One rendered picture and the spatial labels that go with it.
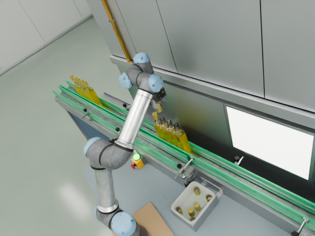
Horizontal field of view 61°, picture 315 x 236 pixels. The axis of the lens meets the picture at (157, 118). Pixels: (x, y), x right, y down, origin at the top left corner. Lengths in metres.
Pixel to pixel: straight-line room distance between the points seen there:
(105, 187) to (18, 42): 6.00
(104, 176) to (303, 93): 0.95
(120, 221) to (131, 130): 0.51
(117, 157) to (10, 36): 6.08
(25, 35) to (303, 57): 6.61
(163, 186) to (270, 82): 0.99
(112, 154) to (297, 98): 0.79
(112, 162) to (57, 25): 6.40
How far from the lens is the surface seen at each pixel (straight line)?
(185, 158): 1.64
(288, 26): 0.99
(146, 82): 1.21
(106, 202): 1.49
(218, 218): 1.63
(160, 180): 1.83
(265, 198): 1.45
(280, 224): 1.56
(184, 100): 1.55
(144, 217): 1.71
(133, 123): 1.20
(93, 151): 1.29
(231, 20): 1.09
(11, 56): 7.14
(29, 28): 7.19
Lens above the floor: 2.21
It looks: 40 degrees down
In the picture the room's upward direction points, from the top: 23 degrees counter-clockwise
